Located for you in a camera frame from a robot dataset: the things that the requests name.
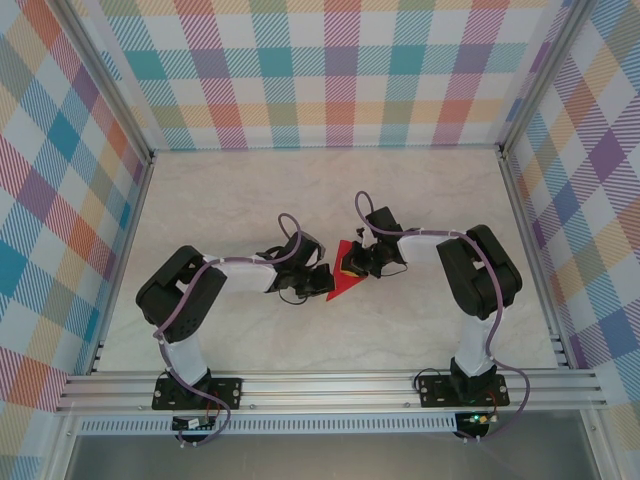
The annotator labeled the grey metal sheet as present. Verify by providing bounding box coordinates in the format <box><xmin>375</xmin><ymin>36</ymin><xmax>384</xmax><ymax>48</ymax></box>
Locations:
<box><xmin>64</xmin><ymin>432</ymin><xmax>601</xmax><ymax>480</ymax></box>

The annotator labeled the aluminium front leg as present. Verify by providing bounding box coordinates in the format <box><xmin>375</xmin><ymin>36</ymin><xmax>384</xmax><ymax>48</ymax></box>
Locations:
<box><xmin>579</xmin><ymin>409</ymin><xmax>621</xmax><ymax>480</ymax></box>
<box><xmin>43</xmin><ymin>412</ymin><xmax>81</xmax><ymax>480</ymax></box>

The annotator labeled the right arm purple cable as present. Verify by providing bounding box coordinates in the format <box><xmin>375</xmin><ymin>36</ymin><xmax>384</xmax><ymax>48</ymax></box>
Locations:
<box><xmin>354</xmin><ymin>190</ymin><xmax>530</xmax><ymax>444</ymax></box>

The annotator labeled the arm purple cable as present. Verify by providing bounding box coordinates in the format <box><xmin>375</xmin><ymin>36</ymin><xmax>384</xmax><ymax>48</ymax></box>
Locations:
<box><xmin>354</xmin><ymin>190</ymin><xmax>530</xmax><ymax>444</ymax></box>
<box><xmin>157</xmin><ymin>213</ymin><xmax>305</xmax><ymax>449</ymax></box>

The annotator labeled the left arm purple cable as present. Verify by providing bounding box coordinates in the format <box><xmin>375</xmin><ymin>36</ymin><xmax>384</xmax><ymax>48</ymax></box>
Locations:
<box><xmin>157</xmin><ymin>213</ymin><xmax>305</xmax><ymax>449</ymax></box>

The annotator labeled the aluminium front rail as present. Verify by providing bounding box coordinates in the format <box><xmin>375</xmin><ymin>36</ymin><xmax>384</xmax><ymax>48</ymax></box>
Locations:
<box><xmin>55</xmin><ymin>369</ymin><xmax>609</xmax><ymax>416</ymax></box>

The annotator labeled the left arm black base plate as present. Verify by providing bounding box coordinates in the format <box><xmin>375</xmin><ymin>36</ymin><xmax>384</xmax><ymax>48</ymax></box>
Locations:
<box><xmin>151</xmin><ymin>375</ymin><xmax>244</xmax><ymax>412</ymax></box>

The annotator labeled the slotted aluminium cable duct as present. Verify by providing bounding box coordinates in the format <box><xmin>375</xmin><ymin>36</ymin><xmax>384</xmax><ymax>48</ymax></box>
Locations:
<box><xmin>78</xmin><ymin>417</ymin><xmax>459</xmax><ymax>435</ymax></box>

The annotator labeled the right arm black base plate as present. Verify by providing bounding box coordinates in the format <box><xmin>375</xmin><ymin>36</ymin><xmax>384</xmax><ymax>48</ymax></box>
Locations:
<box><xmin>415</xmin><ymin>372</ymin><xmax>510</xmax><ymax>409</ymax></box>

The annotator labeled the aluminium side rail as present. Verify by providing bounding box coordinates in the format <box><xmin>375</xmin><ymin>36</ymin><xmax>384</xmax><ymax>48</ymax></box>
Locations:
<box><xmin>87</xmin><ymin>152</ymin><xmax>157</xmax><ymax>376</ymax></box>
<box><xmin>499</xmin><ymin>149</ymin><xmax>571</xmax><ymax>371</ymax></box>

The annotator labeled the aluminium frame post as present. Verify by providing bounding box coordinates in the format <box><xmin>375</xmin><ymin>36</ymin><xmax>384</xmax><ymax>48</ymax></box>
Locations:
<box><xmin>59</xmin><ymin>0</ymin><xmax>156</xmax><ymax>166</ymax></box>
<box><xmin>499</xmin><ymin>0</ymin><xmax>594</xmax><ymax>156</ymax></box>

